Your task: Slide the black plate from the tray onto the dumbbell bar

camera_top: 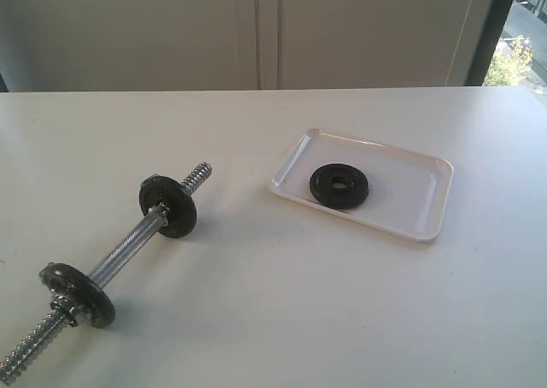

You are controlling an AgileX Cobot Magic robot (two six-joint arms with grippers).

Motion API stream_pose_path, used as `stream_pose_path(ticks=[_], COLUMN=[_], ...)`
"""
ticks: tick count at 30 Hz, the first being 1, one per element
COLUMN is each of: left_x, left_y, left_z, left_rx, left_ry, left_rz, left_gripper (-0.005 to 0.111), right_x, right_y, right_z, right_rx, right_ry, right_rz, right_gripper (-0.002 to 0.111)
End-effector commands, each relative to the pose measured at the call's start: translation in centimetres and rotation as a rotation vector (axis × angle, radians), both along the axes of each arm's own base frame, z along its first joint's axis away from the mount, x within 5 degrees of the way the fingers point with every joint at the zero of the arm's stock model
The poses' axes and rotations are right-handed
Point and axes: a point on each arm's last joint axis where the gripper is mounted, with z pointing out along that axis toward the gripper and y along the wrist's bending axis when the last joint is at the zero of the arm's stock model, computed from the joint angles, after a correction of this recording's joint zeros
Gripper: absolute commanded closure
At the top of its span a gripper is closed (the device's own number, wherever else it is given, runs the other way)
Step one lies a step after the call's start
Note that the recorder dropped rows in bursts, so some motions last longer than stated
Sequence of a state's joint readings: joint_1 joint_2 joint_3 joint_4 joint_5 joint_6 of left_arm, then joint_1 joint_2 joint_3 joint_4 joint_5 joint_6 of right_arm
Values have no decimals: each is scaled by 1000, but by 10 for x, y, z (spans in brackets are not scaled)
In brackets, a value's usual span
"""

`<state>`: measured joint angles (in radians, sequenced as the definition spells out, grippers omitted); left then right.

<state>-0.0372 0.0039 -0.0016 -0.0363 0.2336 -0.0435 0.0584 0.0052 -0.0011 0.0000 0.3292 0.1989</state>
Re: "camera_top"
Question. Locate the black weight plate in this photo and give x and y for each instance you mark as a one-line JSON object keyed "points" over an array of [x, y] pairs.
{"points": [[182, 212], [68, 281], [339, 186]]}

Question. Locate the white plastic tray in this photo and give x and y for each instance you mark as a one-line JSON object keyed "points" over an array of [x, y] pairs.
{"points": [[407, 191]]}

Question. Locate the chrome spinlock collar nut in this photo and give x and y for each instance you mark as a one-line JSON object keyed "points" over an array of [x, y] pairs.
{"points": [[73, 311]]}

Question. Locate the chrome threaded dumbbell bar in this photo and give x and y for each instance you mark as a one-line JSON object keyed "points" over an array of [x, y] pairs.
{"points": [[17, 361]]}

